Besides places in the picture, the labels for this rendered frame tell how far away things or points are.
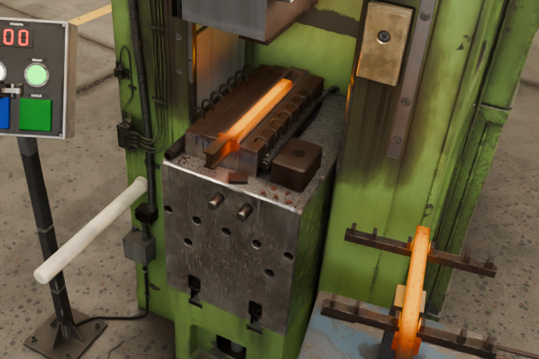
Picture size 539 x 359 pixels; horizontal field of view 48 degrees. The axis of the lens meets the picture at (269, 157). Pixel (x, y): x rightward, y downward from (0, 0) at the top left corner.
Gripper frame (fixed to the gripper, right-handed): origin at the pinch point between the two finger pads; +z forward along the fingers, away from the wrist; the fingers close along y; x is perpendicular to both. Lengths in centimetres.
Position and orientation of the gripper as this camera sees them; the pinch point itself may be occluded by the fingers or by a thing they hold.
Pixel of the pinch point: (14, 89)
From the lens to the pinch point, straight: 143.6
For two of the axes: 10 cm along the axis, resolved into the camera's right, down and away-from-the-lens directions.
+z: -0.2, -1.0, 9.9
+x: 0.6, -9.9, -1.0
